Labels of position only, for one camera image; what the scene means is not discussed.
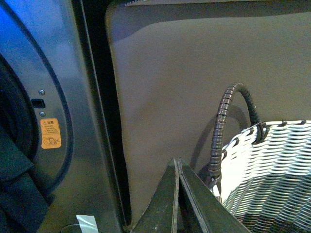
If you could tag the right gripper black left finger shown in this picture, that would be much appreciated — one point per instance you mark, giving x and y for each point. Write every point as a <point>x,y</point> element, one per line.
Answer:
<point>161,215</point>

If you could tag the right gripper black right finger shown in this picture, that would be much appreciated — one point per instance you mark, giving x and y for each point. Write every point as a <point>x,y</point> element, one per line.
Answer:
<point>200,211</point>

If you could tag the dark navy knit garment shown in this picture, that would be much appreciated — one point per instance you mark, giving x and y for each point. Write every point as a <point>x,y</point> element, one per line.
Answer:
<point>22,207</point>

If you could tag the grey front-load washing machine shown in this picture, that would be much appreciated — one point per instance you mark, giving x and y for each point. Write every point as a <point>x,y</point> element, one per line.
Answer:
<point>55,63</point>

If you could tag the white woven laundry basket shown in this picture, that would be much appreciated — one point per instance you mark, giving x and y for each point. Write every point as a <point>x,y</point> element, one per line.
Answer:
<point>267,185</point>

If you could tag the orange warning sticker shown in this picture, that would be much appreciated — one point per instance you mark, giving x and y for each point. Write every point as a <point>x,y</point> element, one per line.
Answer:
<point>50,133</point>

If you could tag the black wrapped basket handle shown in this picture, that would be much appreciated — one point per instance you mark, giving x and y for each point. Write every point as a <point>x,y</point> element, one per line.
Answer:
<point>214,166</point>

